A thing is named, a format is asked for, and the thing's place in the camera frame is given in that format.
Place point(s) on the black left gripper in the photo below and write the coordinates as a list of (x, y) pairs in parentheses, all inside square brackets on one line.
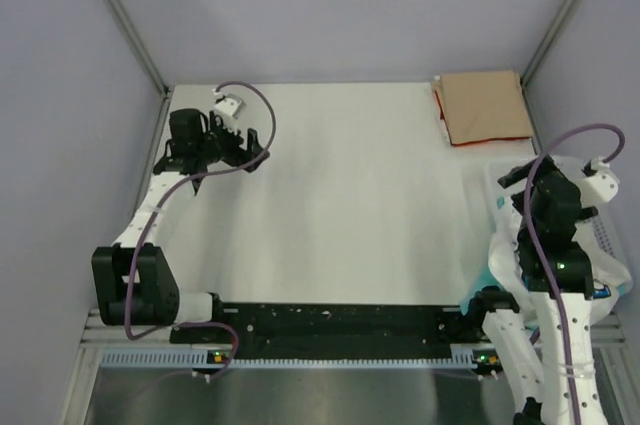
[(237, 154)]

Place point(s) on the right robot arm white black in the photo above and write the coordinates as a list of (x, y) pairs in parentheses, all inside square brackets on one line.
[(537, 315)]

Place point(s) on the teal t shirt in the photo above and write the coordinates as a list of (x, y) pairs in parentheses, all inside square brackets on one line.
[(480, 285)]

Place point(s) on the perforated white cable duct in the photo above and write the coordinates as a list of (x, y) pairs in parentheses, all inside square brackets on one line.
[(209, 360)]

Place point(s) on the folded red t shirt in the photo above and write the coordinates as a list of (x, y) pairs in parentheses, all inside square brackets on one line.
[(446, 132)]

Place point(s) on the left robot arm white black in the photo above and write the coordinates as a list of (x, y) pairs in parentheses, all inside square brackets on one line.
[(135, 285)]

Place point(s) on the folded tan t shirt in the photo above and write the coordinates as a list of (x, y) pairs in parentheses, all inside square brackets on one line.
[(483, 105)]

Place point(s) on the right aluminium frame post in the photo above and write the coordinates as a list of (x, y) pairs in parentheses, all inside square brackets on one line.
[(553, 32)]

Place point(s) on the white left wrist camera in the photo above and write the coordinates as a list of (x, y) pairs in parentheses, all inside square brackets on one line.
[(228, 106)]

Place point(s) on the left aluminium frame post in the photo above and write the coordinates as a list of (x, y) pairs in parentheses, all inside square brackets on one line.
[(137, 46)]

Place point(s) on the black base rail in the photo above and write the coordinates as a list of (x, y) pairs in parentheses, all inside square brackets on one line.
[(341, 331)]

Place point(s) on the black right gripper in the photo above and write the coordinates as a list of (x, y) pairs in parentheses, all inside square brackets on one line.
[(513, 176)]

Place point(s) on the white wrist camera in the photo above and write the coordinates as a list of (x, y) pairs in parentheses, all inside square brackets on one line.
[(598, 185), (228, 106)]

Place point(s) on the white plastic basket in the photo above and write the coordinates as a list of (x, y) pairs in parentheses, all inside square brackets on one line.
[(600, 230)]

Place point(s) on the aluminium front frame rail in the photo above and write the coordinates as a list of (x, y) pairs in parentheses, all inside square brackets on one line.
[(606, 333)]

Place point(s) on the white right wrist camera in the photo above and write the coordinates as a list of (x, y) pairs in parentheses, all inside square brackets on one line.
[(598, 185)]

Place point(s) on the aluminium frame post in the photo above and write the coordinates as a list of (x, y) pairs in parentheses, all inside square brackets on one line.
[(137, 46), (553, 32)]

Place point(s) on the white printed t shirt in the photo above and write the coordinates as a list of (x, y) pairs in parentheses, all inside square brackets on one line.
[(604, 299)]

